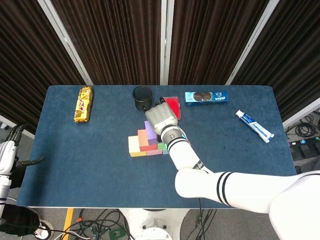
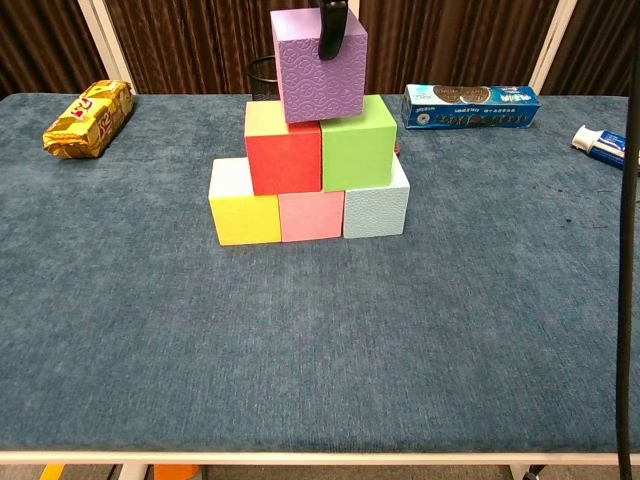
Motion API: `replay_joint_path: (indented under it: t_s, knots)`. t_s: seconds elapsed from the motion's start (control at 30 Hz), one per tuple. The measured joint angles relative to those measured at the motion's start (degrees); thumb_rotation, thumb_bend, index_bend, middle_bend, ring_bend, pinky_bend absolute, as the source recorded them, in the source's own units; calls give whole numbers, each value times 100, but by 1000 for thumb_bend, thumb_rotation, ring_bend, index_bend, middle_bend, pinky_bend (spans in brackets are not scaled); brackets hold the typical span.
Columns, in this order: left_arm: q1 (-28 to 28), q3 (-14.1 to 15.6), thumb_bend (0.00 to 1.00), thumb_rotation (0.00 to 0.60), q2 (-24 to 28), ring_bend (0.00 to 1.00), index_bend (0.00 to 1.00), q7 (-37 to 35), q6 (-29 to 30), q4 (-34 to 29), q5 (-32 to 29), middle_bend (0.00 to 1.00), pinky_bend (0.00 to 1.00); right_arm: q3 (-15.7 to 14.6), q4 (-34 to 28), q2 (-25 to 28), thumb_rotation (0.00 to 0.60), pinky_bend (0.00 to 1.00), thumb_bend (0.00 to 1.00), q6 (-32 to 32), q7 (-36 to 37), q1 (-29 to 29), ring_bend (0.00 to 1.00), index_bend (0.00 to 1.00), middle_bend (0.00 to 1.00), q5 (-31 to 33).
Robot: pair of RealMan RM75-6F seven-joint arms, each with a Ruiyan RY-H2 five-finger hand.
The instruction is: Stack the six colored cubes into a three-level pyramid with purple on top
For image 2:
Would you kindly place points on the purple foam cube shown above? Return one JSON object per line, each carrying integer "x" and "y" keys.
{"x": 325, "y": 80}

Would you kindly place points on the pink foam cube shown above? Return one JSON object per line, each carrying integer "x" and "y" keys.
{"x": 312, "y": 215}

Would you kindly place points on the red foam cube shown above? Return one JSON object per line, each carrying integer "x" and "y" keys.
{"x": 282, "y": 160}

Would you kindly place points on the light blue foam cube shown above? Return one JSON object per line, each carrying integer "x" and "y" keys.
{"x": 375, "y": 210}

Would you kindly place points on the black mesh pen holder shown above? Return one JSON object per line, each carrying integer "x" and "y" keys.
{"x": 262, "y": 80}

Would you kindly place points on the green foam cube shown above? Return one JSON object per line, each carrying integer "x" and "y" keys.
{"x": 357, "y": 155}

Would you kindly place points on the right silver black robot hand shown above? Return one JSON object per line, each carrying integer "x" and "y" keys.
{"x": 331, "y": 30}

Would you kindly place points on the white blue toothpaste tube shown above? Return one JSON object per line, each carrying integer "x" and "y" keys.
{"x": 600, "y": 145}

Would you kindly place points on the brown curtain panel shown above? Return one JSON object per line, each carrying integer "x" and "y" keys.
{"x": 595, "y": 45}
{"x": 40, "y": 45}
{"x": 200, "y": 40}
{"x": 450, "y": 40}

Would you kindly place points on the gold biscuit packet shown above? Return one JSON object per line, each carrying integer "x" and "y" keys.
{"x": 90, "y": 120}

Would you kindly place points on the blue cookie box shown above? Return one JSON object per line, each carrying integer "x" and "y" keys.
{"x": 470, "y": 107}

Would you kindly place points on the white partition post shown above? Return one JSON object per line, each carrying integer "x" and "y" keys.
{"x": 352, "y": 7}
{"x": 552, "y": 45}
{"x": 107, "y": 45}

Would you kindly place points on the yellow foam cube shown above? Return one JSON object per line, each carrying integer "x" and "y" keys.
{"x": 245, "y": 220}

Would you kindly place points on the orange plastic object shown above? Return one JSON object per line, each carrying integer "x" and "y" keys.
{"x": 175, "y": 472}

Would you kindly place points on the white table frame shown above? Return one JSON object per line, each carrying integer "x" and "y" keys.
{"x": 320, "y": 458}

